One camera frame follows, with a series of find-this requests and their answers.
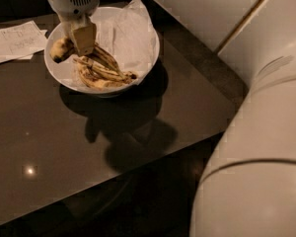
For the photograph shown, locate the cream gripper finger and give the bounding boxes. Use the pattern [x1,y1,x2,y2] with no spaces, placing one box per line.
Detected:
[58,16,75,44]
[71,15,97,56]

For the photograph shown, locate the spotted banana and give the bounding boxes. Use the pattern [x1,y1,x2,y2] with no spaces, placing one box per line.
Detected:
[88,44,126,79]
[49,37,76,63]
[74,57,137,90]

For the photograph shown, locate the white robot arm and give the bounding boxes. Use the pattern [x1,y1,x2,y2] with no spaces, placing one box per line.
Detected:
[154,0,296,237]

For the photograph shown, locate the white paper bowl liner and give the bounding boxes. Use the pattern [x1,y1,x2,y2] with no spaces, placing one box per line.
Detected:
[91,0,160,85]

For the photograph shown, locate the white bowl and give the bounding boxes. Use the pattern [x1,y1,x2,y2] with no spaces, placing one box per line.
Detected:
[43,6,161,96]

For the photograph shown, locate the white printed paper sheet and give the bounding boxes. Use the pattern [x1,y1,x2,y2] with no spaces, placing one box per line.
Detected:
[0,21,47,63]

